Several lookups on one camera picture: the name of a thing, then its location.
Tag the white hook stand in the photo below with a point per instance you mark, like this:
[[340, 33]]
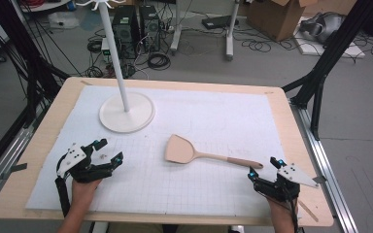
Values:
[[126, 113]]

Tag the aluminium rail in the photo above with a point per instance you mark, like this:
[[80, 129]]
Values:
[[3, 161], [327, 161]]

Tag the clear plastic bag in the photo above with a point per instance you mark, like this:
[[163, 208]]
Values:
[[63, 20]]

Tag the black metal frame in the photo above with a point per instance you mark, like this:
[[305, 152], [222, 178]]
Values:
[[29, 64], [323, 64]]

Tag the black computer tower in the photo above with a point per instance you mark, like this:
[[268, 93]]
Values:
[[125, 30], [149, 27]]

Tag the person's right hand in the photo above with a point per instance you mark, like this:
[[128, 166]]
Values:
[[281, 208]]

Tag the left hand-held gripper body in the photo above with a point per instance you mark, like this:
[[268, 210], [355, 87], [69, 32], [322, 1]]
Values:
[[77, 158]]

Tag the beige spatula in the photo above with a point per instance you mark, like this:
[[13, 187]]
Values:
[[179, 150]]

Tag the white power strip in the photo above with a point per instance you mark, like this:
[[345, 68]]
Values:
[[105, 50]]

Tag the cardboard box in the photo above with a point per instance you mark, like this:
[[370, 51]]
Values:
[[278, 17]]

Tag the white floor board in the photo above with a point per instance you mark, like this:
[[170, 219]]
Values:
[[307, 48]]

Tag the flat black device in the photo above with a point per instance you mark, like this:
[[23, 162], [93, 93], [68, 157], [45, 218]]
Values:
[[218, 22]]

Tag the white stand leg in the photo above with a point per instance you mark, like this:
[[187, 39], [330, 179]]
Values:
[[230, 42], [176, 35]]

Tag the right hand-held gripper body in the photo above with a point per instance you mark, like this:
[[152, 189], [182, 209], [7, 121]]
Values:
[[293, 176]]

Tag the round white table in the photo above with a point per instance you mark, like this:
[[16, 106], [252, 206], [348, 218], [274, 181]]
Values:
[[45, 6]]

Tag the person's left hand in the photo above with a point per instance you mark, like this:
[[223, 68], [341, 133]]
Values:
[[82, 192]]

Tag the thin wooden stick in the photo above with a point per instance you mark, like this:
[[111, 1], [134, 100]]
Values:
[[308, 210]]

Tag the grey bag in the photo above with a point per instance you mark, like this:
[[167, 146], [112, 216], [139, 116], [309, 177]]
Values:
[[323, 27]]

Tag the white grid mat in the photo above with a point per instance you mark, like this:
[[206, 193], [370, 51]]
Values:
[[191, 116]]

